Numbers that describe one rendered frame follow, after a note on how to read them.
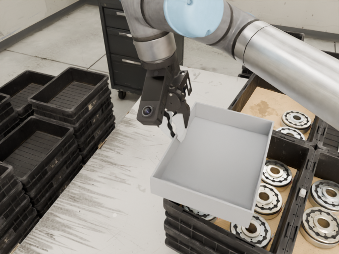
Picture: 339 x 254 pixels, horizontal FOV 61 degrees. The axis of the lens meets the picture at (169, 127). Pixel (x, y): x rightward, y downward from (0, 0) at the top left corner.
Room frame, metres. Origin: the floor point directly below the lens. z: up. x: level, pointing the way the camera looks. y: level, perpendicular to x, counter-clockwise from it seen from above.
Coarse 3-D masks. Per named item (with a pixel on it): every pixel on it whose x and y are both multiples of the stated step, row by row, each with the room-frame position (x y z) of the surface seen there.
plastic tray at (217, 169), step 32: (192, 128) 0.55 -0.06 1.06; (224, 128) 0.55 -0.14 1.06; (256, 128) 0.54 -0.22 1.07; (160, 160) 0.40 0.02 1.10; (192, 160) 0.44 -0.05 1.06; (224, 160) 0.44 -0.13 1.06; (256, 160) 0.44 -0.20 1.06; (160, 192) 0.35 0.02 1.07; (192, 192) 0.32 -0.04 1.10; (224, 192) 0.36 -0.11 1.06; (256, 192) 0.32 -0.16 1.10
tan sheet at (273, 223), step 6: (294, 174) 0.59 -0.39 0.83; (282, 192) 0.52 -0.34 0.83; (288, 192) 0.52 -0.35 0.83; (282, 198) 0.50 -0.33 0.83; (180, 204) 0.48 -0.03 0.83; (282, 204) 0.48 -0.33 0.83; (282, 210) 0.46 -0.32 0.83; (276, 216) 0.44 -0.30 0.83; (216, 222) 0.42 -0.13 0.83; (222, 222) 0.42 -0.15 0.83; (228, 222) 0.42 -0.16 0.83; (270, 222) 0.42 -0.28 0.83; (276, 222) 0.42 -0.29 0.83; (228, 228) 0.40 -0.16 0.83; (270, 228) 0.40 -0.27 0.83; (276, 228) 0.40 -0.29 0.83; (270, 246) 0.35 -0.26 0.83
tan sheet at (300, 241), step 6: (306, 204) 0.48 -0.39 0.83; (300, 234) 0.39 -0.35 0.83; (300, 240) 0.37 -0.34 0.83; (306, 240) 0.37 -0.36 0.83; (294, 246) 0.35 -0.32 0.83; (300, 246) 0.35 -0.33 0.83; (306, 246) 0.35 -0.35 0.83; (312, 246) 0.35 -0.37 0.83; (336, 246) 0.35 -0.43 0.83; (294, 252) 0.34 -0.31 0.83; (300, 252) 0.34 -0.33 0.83; (306, 252) 0.34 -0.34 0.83; (312, 252) 0.34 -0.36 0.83; (318, 252) 0.34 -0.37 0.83; (324, 252) 0.34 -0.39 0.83; (330, 252) 0.34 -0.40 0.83; (336, 252) 0.34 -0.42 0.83
